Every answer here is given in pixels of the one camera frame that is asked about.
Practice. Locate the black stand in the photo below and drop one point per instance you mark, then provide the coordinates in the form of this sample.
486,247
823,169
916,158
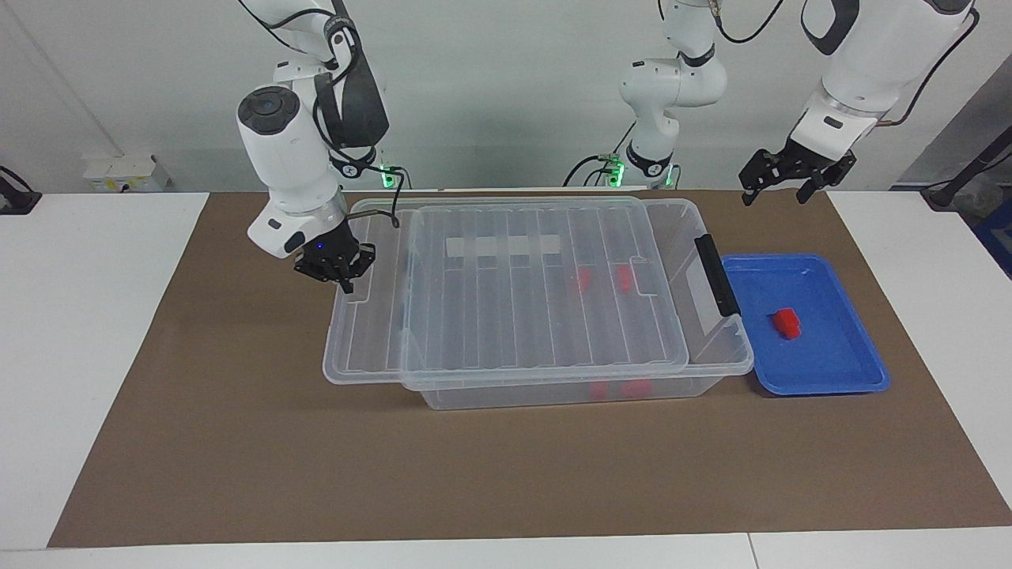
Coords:
945,194

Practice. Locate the red block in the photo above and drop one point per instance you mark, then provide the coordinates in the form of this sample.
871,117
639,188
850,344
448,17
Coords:
600,390
787,322
636,388
583,280
624,278

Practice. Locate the blue plastic tray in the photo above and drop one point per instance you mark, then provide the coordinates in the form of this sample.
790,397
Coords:
830,363

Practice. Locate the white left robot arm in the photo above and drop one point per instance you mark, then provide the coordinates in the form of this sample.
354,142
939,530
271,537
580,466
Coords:
877,63

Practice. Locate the brown table mat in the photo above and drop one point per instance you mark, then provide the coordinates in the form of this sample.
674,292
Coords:
237,435

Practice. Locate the blue crate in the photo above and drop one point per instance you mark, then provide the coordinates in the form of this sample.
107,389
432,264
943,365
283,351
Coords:
998,237

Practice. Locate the clear ribbed plastic lid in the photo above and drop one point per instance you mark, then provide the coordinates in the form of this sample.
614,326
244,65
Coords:
474,332

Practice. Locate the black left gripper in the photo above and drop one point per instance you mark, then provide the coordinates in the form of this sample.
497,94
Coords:
814,162

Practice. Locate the clear plastic storage box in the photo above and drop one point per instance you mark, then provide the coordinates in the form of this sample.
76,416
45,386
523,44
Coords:
553,395

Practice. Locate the black table clamp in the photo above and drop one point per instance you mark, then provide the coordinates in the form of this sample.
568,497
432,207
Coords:
16,201

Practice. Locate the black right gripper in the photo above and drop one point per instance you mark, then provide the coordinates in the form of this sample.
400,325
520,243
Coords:
332,257

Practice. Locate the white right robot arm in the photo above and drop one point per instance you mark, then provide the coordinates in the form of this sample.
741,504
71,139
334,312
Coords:
292,166

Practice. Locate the white power strip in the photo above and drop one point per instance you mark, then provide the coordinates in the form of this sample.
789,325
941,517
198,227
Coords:
118,174

